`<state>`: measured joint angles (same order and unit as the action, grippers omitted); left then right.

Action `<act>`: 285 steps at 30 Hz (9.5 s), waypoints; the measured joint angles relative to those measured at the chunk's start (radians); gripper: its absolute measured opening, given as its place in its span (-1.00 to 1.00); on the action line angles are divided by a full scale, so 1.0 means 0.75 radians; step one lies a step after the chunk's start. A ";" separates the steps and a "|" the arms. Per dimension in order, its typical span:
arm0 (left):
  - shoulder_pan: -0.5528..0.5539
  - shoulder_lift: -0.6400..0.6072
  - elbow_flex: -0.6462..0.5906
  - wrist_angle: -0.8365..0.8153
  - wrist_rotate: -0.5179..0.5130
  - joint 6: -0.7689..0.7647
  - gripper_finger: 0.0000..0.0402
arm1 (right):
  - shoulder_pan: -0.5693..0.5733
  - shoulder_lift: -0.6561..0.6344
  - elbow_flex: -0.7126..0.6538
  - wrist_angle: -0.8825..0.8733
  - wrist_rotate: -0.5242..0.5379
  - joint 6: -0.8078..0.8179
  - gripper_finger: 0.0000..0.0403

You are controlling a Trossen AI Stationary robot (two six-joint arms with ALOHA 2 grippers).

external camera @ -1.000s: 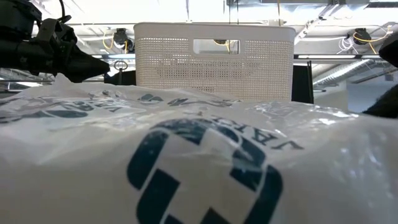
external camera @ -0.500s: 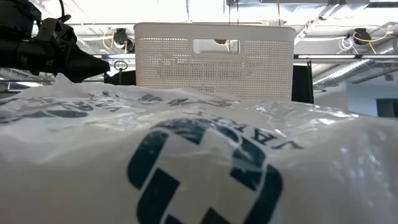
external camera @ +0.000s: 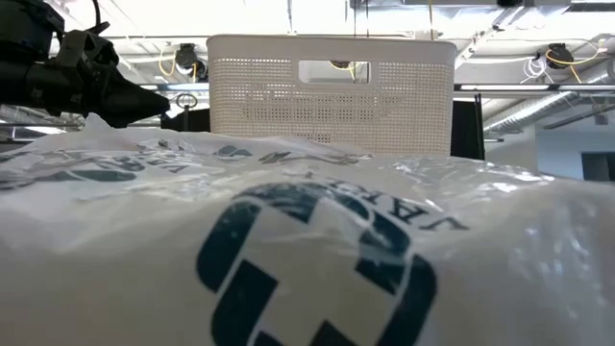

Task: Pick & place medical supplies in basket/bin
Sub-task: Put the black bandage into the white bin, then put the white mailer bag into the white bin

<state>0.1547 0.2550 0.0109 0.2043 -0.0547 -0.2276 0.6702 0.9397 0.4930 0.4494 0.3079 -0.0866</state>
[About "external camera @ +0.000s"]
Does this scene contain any white coiled cable bundle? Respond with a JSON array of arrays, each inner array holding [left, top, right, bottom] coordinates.
[[521, 56, 550, 85]]

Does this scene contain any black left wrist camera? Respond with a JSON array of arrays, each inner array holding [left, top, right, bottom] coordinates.
[[51, 21, 120, 83]]

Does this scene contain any white perforated plastic basket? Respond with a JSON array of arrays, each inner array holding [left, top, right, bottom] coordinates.
[[206, 33, 457, 158]]

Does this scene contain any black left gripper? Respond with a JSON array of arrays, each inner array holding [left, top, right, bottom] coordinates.
[[47, 62, 172, 129]]

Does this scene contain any dark wall screen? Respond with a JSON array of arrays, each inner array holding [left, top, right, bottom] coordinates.
[[580, 152, 615, 182]]

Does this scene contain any white printed plastic supply bag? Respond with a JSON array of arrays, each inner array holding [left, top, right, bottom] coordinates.
[[0, 112, 615, 346]]

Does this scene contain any black ceiling cable reel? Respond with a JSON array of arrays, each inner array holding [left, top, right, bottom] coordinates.
[[544, 42, 576, 69], [173, 42, 209, 82]]

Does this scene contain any black ring stand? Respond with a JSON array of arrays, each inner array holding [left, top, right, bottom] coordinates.
[[174, 91, 200, 133]]

